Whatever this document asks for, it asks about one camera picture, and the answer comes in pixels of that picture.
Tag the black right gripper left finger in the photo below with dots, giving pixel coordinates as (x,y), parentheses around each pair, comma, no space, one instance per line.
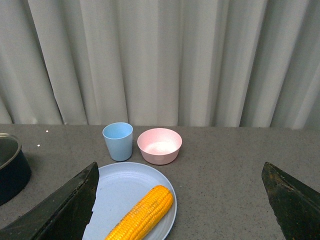
(64,215)

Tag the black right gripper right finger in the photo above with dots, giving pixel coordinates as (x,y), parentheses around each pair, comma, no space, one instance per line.
(296,206)

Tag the yellow corn cob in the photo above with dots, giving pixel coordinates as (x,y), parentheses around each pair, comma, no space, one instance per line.
(144,216)

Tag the light blue plate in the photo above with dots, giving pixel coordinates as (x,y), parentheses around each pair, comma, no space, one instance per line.
(120,187)

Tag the dark blue saucepan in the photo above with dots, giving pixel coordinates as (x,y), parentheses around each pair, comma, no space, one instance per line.
(15,171)

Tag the light blue cup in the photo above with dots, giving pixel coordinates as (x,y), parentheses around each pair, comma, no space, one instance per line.
(118,138)

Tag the pink bowl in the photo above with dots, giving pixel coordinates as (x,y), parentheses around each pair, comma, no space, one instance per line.
(159,146)

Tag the grey curtain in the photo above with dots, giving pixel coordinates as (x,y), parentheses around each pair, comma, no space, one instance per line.
(223,63)

